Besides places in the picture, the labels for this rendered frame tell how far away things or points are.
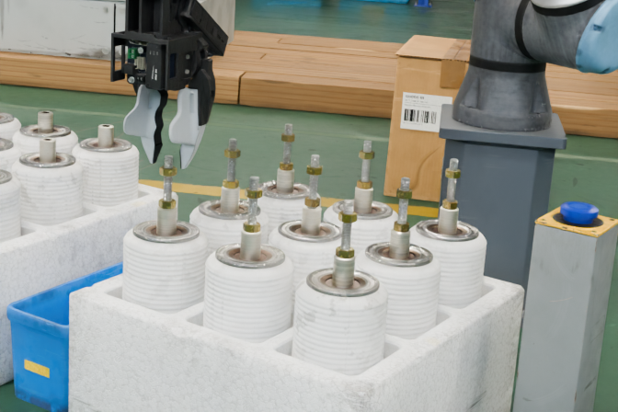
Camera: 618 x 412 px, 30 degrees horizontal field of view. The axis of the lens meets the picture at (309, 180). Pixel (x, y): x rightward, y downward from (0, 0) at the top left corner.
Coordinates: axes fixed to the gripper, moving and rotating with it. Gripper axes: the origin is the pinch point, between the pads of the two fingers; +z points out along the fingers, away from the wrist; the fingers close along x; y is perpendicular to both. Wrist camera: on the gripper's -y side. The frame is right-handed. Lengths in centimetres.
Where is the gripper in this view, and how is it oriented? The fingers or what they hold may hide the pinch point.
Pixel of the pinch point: (172, 153)
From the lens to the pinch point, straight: 129.7
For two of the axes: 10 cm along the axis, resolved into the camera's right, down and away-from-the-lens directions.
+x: 9.1, 1.7, -3.9
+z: -0.6, 9.6, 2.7
